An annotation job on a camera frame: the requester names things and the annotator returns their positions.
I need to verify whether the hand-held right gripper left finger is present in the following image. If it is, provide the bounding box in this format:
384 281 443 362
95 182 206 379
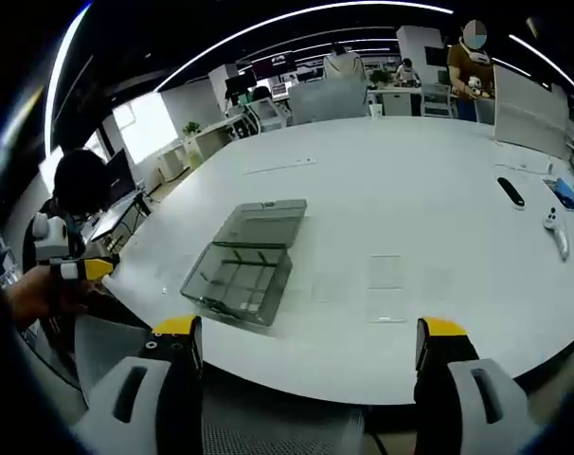
72 313 206 455

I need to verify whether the black oblong remote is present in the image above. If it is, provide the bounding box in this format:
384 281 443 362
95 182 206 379
496 175 527 209

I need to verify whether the grey translucent dual guide fixture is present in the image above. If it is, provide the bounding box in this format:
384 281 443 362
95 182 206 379
179 198 310 328

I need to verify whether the white monitor back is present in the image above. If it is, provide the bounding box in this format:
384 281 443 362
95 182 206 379
492 63 571 161

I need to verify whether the dark computer monitor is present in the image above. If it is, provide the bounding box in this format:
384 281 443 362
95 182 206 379
102 148 137 203

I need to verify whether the clear plastic divider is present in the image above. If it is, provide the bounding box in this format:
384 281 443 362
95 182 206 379
366 288 407 324
368 254 405 290

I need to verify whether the white handheld controller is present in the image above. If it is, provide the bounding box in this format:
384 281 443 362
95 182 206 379
541 206 573 262

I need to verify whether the blue packet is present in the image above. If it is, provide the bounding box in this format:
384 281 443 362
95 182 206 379
542 176 574 210

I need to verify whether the grey monitor back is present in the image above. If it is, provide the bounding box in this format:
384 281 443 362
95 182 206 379
288 79 369 127

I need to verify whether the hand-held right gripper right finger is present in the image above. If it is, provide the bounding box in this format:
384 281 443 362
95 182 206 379
411 316 545 455

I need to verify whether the person's head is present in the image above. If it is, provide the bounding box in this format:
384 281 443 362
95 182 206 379
52 148 114 215

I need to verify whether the person's left hand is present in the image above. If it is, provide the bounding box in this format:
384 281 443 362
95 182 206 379
4 269 88 329

